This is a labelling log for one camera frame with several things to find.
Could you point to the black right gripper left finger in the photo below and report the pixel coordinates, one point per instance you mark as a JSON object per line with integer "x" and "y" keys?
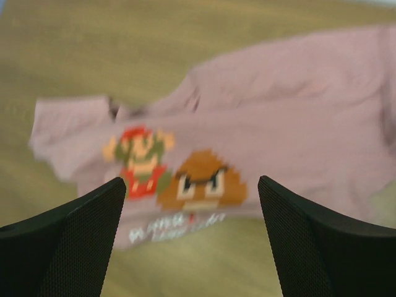
{"x": 64, "y": 251}

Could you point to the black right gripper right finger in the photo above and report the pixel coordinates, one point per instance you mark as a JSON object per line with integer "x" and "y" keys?
{"x": 321, "y": 253}

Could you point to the pink printed t shirt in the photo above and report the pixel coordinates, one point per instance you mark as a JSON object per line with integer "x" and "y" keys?
{"x": 316, "y": 113}

